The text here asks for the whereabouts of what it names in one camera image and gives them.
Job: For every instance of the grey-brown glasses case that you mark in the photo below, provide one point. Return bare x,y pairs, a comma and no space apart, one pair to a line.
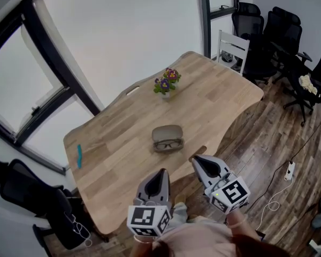
167,132

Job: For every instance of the brown eyeglasses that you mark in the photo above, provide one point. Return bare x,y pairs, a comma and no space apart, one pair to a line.
160,144

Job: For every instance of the potted purple flower plant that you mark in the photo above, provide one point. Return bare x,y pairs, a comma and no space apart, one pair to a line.
166,84

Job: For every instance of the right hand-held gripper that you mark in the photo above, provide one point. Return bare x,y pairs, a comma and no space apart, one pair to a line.
232,193

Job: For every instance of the small white floor device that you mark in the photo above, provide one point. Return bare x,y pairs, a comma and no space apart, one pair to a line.
315,246

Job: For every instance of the white wooden chair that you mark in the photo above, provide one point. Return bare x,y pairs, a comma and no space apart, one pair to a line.
234,40

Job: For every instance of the cream crumpled cloth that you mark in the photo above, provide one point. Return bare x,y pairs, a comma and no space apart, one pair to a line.
308,84

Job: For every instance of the person's pink top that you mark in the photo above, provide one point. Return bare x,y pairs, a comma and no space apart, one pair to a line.
203,240

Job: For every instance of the person's left forearm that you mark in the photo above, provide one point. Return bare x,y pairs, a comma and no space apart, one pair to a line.
143,248

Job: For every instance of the white power strip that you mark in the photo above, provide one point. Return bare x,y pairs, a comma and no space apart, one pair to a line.
290,170

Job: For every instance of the person's light trousers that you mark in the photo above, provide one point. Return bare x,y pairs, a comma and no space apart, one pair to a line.
179,214

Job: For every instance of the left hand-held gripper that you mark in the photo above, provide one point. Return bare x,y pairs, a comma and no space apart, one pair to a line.
141,217

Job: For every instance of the black window frame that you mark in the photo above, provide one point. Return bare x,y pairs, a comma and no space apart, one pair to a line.
204,23
66,63

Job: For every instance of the person's right forearm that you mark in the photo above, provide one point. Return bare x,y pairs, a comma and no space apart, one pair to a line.
240,223

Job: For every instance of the teal wavy strip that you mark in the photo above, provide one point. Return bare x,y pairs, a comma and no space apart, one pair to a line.
79,157

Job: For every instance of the black mesh container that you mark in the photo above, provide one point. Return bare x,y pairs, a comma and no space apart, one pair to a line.
226,56

